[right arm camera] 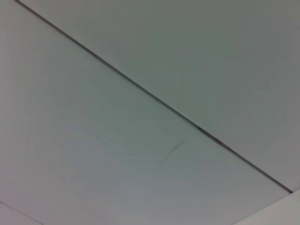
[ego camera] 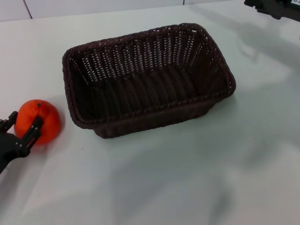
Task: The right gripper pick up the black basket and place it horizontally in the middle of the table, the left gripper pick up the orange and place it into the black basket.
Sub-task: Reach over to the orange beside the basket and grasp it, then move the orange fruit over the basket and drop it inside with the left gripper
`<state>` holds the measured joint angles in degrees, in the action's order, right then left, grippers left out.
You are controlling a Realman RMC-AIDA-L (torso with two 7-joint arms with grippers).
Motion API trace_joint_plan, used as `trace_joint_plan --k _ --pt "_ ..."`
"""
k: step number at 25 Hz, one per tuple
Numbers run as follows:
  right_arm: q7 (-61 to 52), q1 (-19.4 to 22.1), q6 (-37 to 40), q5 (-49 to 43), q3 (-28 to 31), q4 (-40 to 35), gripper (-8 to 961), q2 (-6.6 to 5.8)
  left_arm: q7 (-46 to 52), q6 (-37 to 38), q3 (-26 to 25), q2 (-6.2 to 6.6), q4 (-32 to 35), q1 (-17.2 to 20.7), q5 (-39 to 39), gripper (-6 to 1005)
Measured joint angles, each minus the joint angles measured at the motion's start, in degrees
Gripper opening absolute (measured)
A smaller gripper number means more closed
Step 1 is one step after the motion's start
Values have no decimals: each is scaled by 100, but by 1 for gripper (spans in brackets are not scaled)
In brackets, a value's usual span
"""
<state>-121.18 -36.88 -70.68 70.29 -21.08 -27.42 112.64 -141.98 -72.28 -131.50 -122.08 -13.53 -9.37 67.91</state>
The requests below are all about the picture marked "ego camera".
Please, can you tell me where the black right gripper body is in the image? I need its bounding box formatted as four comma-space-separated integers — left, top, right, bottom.
243, 0, 300, 20

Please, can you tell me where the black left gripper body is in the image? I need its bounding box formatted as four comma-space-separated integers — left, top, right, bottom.
0, 130, 25, 175

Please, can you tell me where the orange tangerine fruit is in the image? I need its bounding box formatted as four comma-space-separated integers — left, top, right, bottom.
14, 99, 62, 145

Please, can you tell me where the dark brown woven basket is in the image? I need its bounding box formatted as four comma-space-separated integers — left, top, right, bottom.
61, 22, 237, 139

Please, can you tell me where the white tablecloth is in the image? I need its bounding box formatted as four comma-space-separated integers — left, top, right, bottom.
0, 0, 300, 225

